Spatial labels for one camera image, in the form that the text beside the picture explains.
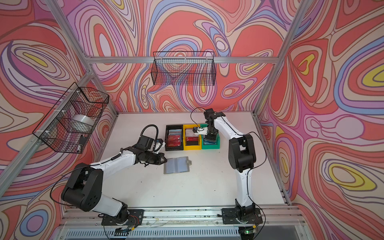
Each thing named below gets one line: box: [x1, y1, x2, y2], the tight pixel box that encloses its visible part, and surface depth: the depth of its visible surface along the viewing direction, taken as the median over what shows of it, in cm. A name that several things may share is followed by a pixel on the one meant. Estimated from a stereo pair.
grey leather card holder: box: [163, 156, 192, 174], surface depth 93 cm
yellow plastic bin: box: [183, 124, 202, 151], surface depth 104 cm
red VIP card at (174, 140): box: [167, 135, 181, 147], surface depth 103 cm
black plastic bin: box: [164, 124, 184, 151], surface depth 103 cm
